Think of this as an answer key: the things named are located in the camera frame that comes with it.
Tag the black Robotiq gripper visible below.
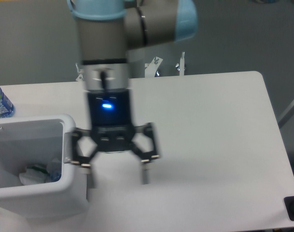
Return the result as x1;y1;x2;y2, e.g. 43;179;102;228
70;89;161;188

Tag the crushed clear plastic bottle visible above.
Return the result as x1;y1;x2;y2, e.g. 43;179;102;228
46;158;62;182

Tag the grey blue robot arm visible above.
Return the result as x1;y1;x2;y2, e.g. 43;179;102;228
67;0;198;188

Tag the trash inside the can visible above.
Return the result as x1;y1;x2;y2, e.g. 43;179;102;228
19;164;49;186

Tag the white plastic trash can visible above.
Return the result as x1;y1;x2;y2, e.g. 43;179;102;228
0;114;89;218

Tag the blue labelled water bottle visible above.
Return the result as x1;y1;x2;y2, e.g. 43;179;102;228
0;87;15;118

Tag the white metal base frame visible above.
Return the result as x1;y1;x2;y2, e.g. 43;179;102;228
75;51;187;82

